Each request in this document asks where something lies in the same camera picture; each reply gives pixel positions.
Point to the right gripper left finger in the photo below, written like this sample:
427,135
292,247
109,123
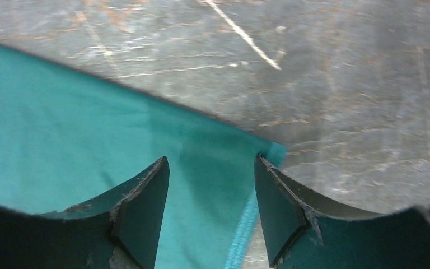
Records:
119,228

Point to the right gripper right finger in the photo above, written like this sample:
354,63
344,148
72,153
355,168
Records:
305,229

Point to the teal cloth napkin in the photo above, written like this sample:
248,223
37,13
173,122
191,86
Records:
66,137

